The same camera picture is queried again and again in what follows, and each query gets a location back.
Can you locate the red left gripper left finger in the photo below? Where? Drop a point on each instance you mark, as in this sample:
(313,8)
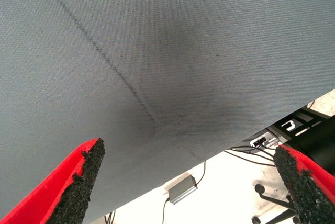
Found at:
(52,190)

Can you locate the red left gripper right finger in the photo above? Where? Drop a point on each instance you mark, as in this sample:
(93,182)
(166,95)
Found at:
(308,190)

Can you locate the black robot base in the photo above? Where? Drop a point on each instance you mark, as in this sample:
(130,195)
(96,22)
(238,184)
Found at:
(322,143)

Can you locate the black office chair base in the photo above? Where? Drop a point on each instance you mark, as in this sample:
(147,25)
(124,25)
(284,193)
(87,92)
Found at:
(259,189)

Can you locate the white power strip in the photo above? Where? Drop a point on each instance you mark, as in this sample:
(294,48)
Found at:
(269,140)

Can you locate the grey metal adapter box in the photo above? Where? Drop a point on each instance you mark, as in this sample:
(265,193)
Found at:
(181,190)

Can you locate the dark grey table cloth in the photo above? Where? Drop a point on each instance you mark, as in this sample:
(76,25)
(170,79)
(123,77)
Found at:
(131,51)

